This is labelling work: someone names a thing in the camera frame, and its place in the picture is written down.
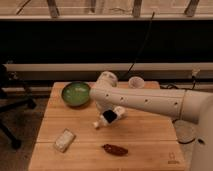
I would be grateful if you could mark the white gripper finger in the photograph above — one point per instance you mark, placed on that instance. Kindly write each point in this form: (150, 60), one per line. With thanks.
(97, 125)

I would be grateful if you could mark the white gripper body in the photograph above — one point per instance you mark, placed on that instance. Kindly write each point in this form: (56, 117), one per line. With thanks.
(120, 111)

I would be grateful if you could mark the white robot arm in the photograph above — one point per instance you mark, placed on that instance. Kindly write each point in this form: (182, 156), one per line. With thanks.
(188, 105)

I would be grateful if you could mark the clear plastic cup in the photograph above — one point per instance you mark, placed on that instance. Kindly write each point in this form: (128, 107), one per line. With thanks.
(136, 82)

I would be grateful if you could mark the red-brown chili pepper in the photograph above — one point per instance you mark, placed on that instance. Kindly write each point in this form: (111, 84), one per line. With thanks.
(115, 150)

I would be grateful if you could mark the green bowl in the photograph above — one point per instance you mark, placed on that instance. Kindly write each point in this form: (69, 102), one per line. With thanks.
(76, 94)

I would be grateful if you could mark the wooden table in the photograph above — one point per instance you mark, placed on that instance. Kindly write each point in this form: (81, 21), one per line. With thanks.
(149, 138)

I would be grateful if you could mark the black office chair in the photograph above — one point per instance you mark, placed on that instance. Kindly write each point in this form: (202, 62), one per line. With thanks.
(28, 101)

